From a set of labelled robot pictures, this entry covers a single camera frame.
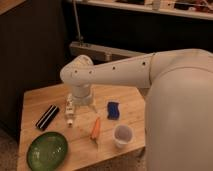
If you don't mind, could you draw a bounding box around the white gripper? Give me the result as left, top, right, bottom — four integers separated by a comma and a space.
72, 84, 98, 114

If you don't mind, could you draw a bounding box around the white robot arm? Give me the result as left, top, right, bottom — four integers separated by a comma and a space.
60, 49, 213, 171

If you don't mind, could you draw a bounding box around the white tube bottle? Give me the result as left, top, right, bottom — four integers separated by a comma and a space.
65, 93, 75, 126

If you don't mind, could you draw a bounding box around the blue sponge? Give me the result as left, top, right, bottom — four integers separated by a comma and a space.
107, 102, 120, 120

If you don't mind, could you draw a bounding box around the black rectangular case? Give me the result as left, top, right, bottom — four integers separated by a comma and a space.
35, 105, 59, 131

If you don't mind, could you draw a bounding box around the green glass plate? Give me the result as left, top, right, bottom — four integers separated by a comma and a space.
26, 132, 68, 171

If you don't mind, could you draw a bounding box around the metal pole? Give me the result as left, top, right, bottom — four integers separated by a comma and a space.
72, 0, 83, 46

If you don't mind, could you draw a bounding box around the white shelf with clutter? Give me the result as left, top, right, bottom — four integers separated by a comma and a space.
75, 0, 213, 21

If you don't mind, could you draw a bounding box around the grey metal rail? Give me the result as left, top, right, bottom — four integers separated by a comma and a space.
69, 41, 142, 62

